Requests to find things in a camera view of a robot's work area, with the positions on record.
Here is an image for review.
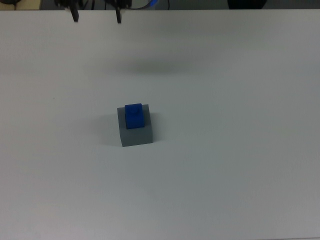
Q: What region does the blue block with knob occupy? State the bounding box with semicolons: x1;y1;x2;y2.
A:
124;102;146;130

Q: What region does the grey hollow cuboid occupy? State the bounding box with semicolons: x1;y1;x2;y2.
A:
116;104;154;148

